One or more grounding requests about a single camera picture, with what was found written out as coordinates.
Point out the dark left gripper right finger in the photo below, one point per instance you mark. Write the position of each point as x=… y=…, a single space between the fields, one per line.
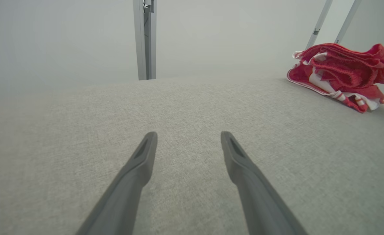
x=260 y=202

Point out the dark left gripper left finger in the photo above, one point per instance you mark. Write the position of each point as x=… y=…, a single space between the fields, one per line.
x=126 y=195

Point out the red shorts with white stripe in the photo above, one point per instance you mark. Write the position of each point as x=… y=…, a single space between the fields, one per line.
x=351 y=65

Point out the red jersey with white sleeves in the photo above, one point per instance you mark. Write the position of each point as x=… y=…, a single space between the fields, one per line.
x=296 y=76

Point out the grey metal pole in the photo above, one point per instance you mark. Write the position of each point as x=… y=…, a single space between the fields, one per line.
x=347 y=23
x=319 y=23

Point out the grey partition post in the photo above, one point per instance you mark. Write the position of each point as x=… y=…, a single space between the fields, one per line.
x=145 y=39

